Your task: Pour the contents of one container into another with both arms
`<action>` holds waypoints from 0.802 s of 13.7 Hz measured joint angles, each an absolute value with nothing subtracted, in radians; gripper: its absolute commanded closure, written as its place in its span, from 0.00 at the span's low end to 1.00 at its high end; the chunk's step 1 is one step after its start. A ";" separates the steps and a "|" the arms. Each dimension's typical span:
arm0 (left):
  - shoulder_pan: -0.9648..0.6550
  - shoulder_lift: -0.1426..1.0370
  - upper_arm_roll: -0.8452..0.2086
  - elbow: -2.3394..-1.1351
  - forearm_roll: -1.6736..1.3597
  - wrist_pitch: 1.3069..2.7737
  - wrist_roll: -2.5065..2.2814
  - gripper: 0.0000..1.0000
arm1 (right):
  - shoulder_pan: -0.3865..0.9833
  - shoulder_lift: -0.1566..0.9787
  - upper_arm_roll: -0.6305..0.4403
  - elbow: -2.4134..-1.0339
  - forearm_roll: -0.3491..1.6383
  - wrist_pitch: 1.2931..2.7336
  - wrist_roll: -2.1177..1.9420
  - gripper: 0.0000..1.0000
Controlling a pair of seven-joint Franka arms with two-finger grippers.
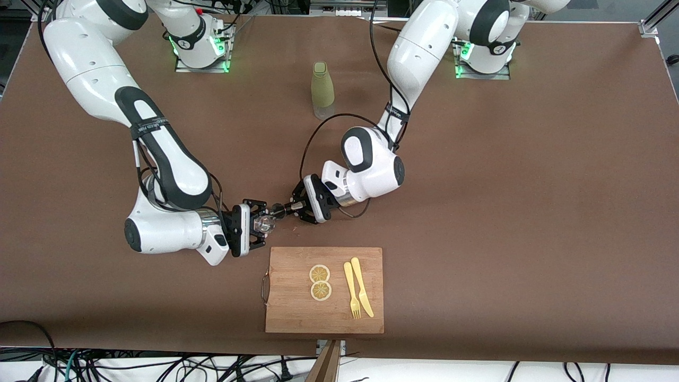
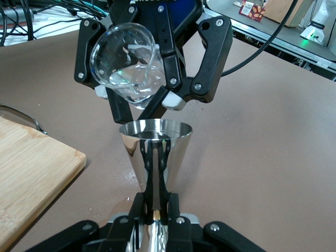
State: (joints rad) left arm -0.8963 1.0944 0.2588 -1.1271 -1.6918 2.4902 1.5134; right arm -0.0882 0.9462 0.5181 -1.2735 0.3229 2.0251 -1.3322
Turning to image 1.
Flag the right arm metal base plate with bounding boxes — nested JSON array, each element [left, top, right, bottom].
[[175, 24, 234, 73]]

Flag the clear glass beaker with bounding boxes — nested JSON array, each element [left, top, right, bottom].
[[253, 211, 277, 238]]

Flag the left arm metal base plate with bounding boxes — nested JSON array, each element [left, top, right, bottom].
[[454, 40, 511, 80]]

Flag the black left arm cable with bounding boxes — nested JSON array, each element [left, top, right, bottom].
[[300, 0, 412, 219]]

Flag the teal cable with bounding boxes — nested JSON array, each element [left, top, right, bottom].
[[50, 350, 80, 382]]

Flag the wooden cutting board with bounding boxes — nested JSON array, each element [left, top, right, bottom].
[[261, 247, 385, 334]]

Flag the brown table cover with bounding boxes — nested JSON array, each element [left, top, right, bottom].
[[0, 10, 679, 367]]

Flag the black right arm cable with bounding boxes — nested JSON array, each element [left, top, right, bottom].
[[135, 141, 245, 213]]

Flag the yellow plastic knife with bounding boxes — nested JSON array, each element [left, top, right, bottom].
[[351, 257, 375, 318]]

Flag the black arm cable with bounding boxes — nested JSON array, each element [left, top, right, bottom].
[[135, 141, 245, 213], [300, 0, 412, 219]]

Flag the grey metal bracket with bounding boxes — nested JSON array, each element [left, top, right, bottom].
[[316, 340, 347, 357]]

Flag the tangled black floor cables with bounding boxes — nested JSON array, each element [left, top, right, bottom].
[[32, 350, 372, 382]]

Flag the green sleeved glass bottle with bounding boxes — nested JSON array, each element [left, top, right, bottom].
[[311, 62, 336, 120]]

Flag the wooden post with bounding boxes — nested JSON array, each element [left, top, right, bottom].
[[307, 340, 343, 382]]

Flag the yellow plastic fork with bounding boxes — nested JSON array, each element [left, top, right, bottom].
[[343, 262, 362, 320]]

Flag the grey metal equipment box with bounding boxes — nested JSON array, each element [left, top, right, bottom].
[[310, 0, 388, 15]]

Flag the thick black cable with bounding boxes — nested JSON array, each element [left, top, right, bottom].
[[0, 320, 58, 372]]

